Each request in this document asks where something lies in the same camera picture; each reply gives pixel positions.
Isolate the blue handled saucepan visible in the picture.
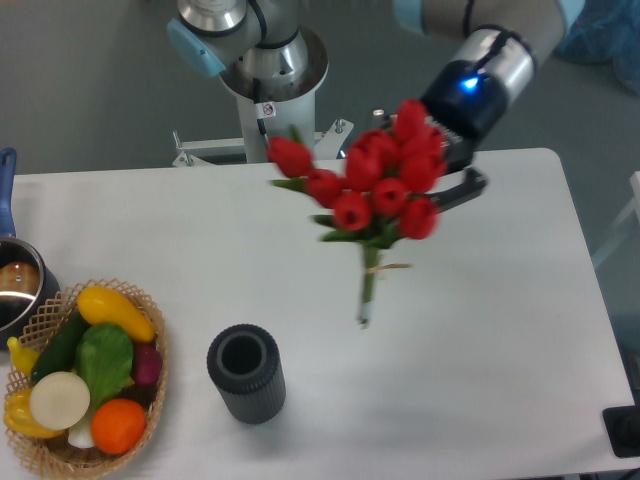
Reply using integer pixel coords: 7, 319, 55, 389
1, 147, 59, 352

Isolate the black device at table edge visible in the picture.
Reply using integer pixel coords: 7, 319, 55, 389
602, 405, 639, 458

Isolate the white round onion slice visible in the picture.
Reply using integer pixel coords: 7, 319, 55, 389
29, 371, 90, 430

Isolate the white leek stalk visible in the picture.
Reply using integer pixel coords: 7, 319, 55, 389
67, 412, 95, 449

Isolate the white frame at right edge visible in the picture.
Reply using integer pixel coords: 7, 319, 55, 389
591, 171, 639, 269

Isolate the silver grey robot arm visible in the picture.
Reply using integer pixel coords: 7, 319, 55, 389
392, 1, 585, 211

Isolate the yellow banana tip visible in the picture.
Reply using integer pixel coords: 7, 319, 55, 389
7, 337, 40, 377

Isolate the orange fruit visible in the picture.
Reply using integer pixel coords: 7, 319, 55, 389
91, 398, 146, 455

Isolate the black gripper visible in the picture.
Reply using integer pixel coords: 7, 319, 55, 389
372, 60, 508, 213

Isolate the yellow squash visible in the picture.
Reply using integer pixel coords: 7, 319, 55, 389
76, 285, 156, 343

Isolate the blue plastic bag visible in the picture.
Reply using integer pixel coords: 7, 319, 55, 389
554, 0, 639, 96

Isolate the green cucumber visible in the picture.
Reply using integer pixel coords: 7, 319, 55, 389
30, 310, 90, 385

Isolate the red tulip bouquet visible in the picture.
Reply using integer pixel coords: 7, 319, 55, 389
266, 99, 447, 326

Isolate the yellow bell pepper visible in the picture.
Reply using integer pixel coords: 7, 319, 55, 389
4, 388, 64, 439

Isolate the green lettuce leaf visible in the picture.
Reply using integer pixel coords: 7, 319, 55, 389
75, 323, 133, 413

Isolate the purple red onion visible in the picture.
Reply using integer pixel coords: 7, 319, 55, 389
131, 343, 163, 386

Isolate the woven wicker basket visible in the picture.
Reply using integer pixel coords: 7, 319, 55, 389
2, 279, 169, 479

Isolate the dark grey ribbed vase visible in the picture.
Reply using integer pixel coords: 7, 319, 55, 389
206, 324, 286, 425

